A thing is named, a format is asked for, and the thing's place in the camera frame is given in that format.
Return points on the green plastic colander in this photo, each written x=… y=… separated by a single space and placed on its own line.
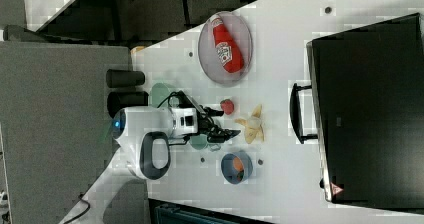
x=159 y=92

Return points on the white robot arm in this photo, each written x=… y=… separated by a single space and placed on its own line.
x=145 y=135

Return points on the small blue bowl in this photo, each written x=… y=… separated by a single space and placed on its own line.
x=228 y=170

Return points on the silver black toaster oven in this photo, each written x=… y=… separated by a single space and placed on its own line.
x=368 y=94

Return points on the red ketchup bottle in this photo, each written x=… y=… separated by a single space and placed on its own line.
x=228 y=51

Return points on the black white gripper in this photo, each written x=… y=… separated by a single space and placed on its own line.
x=189 y=118

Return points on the red toy strawberry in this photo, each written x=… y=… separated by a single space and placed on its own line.
x=227 y=106

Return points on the orange toy egg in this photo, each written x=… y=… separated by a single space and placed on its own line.
x=237 y=164

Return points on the green measuring cup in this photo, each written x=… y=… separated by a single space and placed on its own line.
x=198 y=142

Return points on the peeled yellow toy banana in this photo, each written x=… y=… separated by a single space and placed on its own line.
x=252 y=125

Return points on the round grey plate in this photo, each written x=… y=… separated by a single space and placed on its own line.
x=208 y=56

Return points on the small black cup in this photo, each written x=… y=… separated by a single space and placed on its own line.
x=124 y=78

